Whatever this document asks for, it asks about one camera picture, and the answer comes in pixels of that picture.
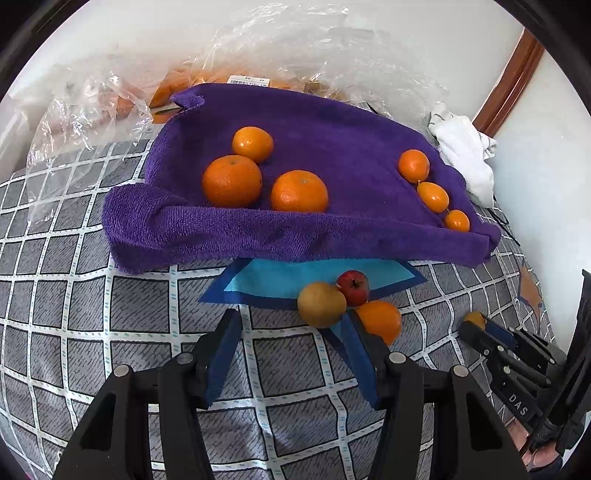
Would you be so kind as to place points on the small green fruit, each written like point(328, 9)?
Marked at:
point(476, 318)

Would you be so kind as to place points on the large orange mandarin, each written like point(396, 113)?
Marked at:
point(232, 181)
point(299, 191)

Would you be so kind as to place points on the purple towel tray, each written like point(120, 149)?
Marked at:
point(373, 212)

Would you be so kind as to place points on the brown wooden door frame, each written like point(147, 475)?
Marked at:
point(511, 85)

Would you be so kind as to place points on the person's right hand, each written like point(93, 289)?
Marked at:
point(545, 462)

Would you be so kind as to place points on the white crumpled cloth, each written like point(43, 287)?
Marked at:
point(467, 150)

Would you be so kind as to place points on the small red apple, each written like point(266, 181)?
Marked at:
point(354, 285)

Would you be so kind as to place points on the clear plastic bag of oranges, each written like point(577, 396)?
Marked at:
point(322, 51)

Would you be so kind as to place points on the oval orange kumquat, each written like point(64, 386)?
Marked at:
point(433, 196)

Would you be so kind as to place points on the small clear plastic bag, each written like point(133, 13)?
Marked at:
point(91, 105)

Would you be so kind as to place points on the small orange mandarin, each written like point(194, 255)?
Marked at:
point(254, 143)
point(414, 166)

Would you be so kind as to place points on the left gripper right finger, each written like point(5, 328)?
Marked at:
point(470, 441)

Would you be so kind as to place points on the grey checkered tablecloth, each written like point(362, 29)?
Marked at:
point(290, 408)

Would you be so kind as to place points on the small orange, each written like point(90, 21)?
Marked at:
point(457, 220)

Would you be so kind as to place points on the green yellow fruit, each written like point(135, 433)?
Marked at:
point(321, 304)

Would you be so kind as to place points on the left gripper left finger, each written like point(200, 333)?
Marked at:
point(111, 440)

